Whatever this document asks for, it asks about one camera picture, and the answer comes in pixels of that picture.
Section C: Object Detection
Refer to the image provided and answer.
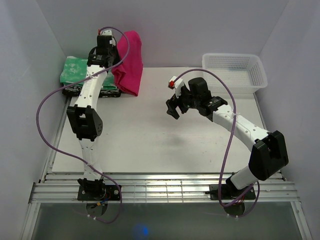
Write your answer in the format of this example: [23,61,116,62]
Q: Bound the dark camouflage folded trousers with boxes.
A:
[62,84,122,98]

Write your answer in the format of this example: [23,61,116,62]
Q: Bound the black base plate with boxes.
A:
[205,184,256,200]
[76,184,120,201]

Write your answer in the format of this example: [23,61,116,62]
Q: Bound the green white folded trousers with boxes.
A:
[59,56,118,91]

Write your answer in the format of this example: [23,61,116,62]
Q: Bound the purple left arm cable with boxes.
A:
[36,26,131,224]

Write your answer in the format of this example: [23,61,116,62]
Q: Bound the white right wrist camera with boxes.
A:
[168,76,185,99]

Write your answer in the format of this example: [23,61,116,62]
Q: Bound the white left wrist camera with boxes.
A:
[98,28,114,37]

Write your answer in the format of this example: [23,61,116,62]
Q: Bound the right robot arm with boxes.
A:
[166,76,289,199]

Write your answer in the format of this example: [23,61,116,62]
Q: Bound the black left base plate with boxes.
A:
[76,184,120,201]

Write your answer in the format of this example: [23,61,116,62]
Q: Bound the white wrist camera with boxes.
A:
[168,76,185,99]
[98,28,114,37]

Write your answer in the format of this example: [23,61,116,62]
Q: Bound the white plastic basket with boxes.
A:
[202,53,268,94]

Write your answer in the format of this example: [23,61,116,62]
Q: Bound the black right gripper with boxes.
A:
[165,84,200,120]

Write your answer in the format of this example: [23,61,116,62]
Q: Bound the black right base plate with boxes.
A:
[205,184,256,200]

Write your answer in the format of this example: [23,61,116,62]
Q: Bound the aluminium table frame rail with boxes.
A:
[28,99,313,240]

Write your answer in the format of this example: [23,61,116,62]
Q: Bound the pink trousers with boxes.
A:
[111,30,143,97]

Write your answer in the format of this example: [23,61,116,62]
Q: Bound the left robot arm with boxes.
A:
[66,30,120,201]

